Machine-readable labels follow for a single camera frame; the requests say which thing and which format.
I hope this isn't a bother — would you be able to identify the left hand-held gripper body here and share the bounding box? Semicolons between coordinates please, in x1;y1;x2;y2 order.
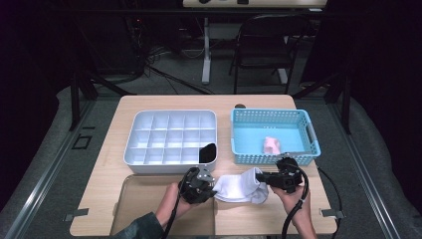
179;166;219;205

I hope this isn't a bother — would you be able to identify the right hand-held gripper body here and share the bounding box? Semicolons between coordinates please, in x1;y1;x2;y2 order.
273;156;305;194

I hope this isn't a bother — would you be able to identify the white sock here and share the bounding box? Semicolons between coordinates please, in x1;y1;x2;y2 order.
212;166;270;204

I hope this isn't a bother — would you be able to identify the pink sock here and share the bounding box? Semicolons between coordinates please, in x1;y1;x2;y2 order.
263;135;282;155

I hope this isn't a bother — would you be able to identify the black sock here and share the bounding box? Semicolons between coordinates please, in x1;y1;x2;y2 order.
198;142;218;164

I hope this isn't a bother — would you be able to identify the blue plastic basket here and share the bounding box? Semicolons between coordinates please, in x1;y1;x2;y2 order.
230;108;322;166

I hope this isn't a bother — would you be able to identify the white compartment storage box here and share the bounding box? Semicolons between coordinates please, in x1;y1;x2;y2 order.
122;109;219;175

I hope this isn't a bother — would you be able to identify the clear plastic box lid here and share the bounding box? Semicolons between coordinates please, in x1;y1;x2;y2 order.
109;173;217;237

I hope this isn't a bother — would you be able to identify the person's right hand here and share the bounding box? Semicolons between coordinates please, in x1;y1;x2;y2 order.
269;183;312;221

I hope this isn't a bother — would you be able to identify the person's left hand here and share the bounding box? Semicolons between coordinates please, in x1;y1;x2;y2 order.
154;181;201;227

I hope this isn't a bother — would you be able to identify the black metal stand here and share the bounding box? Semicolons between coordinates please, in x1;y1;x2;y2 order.
292;71;353;135
68;71;137;132

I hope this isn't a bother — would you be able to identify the black folding chair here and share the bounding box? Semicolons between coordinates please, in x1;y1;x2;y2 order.
228;13;314;96

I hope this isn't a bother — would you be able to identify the white desk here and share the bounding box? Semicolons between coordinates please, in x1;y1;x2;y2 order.
181;0;328;86

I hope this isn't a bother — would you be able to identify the right hand-held gripper cable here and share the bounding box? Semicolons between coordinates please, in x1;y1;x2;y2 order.
281;158;311;239

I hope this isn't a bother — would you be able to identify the hand-held gripper cable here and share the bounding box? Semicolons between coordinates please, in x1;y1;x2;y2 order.
161;178;187;239
281;158;311;239

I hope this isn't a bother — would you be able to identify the left hand-held gripper cable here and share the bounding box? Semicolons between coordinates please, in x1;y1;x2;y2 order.
161;178;187;239

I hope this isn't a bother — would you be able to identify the thin black cable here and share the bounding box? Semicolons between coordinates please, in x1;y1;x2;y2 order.
316;164;343;239

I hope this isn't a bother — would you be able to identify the grey metal table bracket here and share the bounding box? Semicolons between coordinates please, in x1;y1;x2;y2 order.
63;207;90;223
318;207;346;220

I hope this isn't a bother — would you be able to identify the metal floor rail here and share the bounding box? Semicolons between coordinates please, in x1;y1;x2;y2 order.
4;99;98;239
326;101;402;239

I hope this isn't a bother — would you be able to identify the bundle of floor cables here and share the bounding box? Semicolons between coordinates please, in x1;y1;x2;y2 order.
143;44;215;96

